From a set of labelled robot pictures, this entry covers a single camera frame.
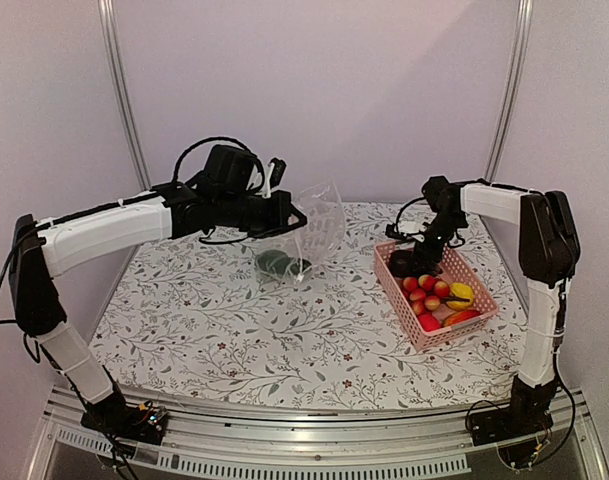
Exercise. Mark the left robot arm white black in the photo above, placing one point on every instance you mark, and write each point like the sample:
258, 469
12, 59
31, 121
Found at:
233, 190

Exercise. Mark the floral patterned tablecloth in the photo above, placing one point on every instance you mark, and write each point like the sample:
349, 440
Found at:
195, 320

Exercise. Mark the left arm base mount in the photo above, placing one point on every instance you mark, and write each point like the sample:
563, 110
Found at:
144, 423

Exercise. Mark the dark purple eggplant toy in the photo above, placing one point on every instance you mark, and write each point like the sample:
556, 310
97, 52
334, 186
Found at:
401, 263

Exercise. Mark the orange red mango toy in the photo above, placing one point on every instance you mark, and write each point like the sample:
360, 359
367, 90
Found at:
460, 317

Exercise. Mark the right aluminium frame post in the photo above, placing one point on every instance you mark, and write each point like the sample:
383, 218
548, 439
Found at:
517, 59

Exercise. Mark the clear zip top bag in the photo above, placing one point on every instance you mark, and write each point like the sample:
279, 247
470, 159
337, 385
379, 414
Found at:
319, 239

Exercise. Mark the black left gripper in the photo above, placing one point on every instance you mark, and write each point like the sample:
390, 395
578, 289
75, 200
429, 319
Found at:
283, 205

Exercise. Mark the front aluminium rail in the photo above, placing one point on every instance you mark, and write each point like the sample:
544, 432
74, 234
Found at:
217, 440

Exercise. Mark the red yellow peach toy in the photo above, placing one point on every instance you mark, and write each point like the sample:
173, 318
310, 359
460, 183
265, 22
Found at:
409, 284

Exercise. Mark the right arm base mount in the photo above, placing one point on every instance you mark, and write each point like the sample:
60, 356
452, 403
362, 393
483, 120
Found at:
526, 421

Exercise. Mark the red yellow apple toy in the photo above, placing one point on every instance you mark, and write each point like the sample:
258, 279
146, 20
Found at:
427, 282

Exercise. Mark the pink perforated plastic basket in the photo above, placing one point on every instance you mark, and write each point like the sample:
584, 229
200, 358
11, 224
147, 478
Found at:
453, 268

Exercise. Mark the aluminium frame post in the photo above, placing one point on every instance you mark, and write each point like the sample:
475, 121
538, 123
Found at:
109, 27
517, 59

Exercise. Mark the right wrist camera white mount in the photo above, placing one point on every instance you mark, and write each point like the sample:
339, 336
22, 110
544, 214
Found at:
405, 231

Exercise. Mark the yellow lemon toy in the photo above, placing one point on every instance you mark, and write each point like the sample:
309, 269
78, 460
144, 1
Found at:
461, 296

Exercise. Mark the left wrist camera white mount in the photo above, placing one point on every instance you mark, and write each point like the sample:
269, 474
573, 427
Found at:
273, 176

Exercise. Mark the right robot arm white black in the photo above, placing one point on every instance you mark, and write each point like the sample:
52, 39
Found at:
548, 252

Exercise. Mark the left aluminium frame post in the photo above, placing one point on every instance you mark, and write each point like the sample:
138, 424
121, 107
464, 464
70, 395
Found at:
109, 27

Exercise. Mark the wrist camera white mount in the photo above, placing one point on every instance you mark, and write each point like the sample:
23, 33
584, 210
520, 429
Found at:
405, 231
273, 176

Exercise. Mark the red strawberry toy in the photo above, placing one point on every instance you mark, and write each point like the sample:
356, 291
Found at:
429, 323

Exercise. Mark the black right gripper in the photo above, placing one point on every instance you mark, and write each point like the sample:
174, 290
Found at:
420, 257

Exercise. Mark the green cucumber toy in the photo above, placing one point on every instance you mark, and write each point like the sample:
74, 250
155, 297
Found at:
298, 268

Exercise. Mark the small red peach toy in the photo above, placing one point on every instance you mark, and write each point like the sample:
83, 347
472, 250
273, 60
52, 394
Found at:
432, 302

